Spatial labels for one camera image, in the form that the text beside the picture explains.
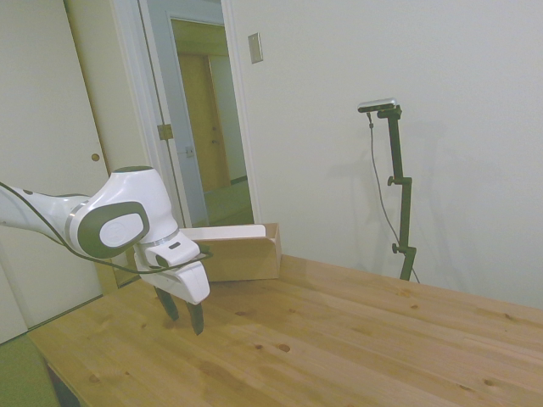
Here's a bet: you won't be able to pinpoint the green upholstered chair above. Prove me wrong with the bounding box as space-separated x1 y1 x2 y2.
0 335 58 407

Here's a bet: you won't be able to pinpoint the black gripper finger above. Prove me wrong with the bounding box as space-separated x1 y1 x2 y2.
183 299 206 337
154 287 180 322

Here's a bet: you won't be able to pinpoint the grey stereo camera bar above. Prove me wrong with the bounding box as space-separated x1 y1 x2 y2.
357 98 400 114

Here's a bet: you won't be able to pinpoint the white closet door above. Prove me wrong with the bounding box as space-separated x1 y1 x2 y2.
0 0 112 332

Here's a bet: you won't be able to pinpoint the blank metal wall plate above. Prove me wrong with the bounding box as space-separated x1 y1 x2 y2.
248 32 264 64

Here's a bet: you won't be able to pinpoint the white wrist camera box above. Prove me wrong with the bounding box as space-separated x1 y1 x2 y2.
141 238 202 270

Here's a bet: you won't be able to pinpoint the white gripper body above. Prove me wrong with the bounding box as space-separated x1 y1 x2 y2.
134 252 211 305

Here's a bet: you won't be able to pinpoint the black camera stand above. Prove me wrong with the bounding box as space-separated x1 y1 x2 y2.
377 106 417 282

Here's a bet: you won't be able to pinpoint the open wooden box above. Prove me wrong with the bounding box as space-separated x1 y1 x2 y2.
179 222 283 282

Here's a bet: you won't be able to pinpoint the white open door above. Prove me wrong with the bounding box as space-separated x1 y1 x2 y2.
138 0 210 228

